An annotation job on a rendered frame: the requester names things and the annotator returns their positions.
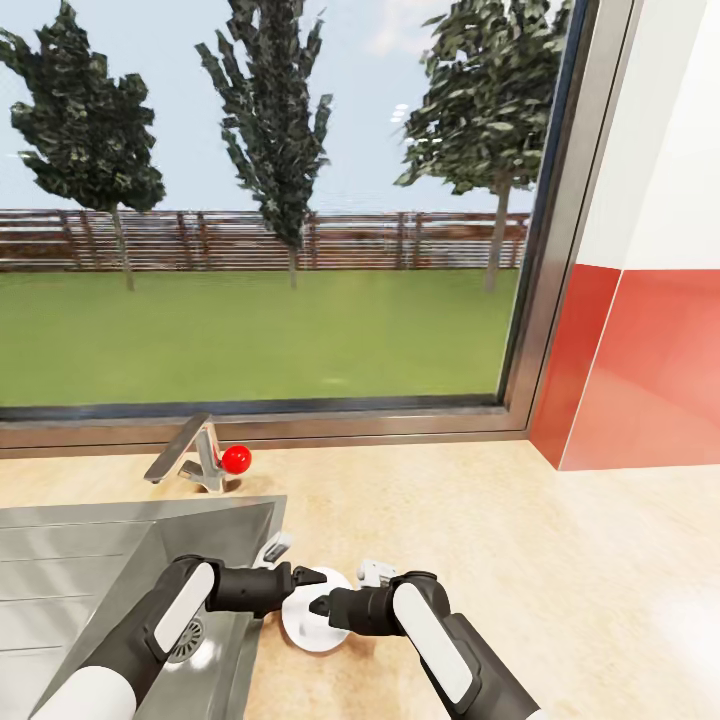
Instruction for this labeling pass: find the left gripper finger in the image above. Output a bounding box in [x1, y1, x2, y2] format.
[290, 565, 327, 593]

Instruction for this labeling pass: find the saucer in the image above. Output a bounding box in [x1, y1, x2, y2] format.
[280, 567, 351, 652]

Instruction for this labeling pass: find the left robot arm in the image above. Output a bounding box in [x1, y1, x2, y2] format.
[31, 531, 327, 720]

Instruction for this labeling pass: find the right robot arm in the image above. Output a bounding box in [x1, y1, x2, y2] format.
[308, 559, 550, 720]

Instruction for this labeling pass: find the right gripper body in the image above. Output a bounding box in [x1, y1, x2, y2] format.
[328, 587, 384, 636]

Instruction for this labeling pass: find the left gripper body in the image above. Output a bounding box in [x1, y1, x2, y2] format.
[233, 561, 293, 619]

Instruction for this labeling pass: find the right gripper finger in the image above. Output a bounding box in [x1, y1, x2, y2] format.
[308, 590, 332, 620]

